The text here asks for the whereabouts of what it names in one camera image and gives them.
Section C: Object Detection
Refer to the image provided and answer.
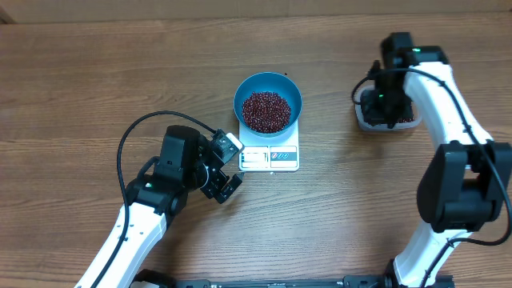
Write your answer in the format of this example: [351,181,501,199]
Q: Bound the clear plastic food container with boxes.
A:
[354,102,422,132]

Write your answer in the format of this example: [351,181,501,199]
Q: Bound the white digital kitchen scale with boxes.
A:
[238,121,300,173]

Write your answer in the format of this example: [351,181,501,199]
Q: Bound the teal round bowl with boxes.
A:
[234,72,303,130]

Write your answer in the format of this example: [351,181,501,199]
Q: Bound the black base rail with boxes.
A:
[130,269,402,288]

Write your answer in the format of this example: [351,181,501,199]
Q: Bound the red adzuki beans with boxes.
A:
[241,90,415,134]

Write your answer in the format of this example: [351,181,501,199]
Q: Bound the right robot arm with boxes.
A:
[342,32,511,287]

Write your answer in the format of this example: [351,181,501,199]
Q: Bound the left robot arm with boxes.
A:
[77,126,243,287]

